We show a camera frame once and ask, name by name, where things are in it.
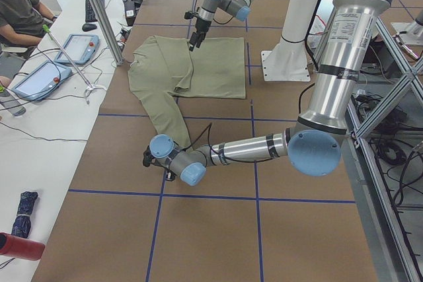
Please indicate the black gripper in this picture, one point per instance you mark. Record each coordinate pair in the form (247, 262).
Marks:
(169, 175)
(200, 26)

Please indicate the olive green long-sleeve shirt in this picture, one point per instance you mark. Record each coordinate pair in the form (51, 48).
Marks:
(165, 68)

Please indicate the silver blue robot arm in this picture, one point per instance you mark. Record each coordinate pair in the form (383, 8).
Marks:
(204, 15)
(313, 145)

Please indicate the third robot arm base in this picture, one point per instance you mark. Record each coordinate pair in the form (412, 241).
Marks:
(409, 33)

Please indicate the black power adapter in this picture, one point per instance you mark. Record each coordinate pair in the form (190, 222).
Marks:
(129, 12)

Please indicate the black computer mouse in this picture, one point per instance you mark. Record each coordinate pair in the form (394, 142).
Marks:
(88, 27)

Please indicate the far blue teach pendant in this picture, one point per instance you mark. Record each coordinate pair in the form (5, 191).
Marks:
(81, 47)

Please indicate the blue teach pendant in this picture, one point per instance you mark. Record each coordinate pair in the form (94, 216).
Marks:
(42, 81)
(81, 47)

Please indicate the long metal grabber stick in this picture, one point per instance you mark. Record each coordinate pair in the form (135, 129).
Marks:
(90, 87)

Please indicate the folded dark blue umbrella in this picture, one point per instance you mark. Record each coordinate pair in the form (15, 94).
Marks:
(22, 224)

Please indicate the near blue teach pendant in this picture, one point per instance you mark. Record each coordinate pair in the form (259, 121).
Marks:
(42, 81)

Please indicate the red cylindrical bottle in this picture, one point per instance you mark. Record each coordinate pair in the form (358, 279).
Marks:
(21, 248)

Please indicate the seated person in green shirt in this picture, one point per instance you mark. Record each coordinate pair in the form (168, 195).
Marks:
(22, 23)

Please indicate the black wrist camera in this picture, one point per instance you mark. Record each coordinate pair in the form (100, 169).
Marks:
(190, 15)
(148, 158)

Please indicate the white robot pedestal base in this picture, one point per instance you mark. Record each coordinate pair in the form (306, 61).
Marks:
(288, 59)

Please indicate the aluminium frame upright post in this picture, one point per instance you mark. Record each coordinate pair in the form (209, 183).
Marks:
(107, 31)

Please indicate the aluminium frame side rack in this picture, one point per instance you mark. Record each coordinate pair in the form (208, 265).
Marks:
(384, 153)

